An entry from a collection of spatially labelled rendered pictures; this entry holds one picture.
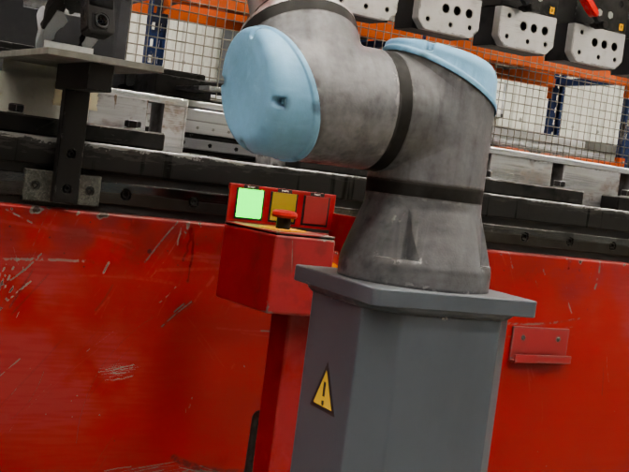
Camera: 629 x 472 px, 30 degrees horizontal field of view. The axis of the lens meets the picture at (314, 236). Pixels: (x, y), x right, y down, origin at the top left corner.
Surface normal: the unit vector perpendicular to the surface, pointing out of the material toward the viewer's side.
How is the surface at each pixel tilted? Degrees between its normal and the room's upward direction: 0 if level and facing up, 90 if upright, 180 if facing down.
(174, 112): 90
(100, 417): 90
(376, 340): 90
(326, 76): 70
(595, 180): 90
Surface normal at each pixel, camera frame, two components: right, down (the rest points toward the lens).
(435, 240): 0.21, -0.23
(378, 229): -0.58, -0.34
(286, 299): 0.54, 0.11
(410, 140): 0.34, 0.51
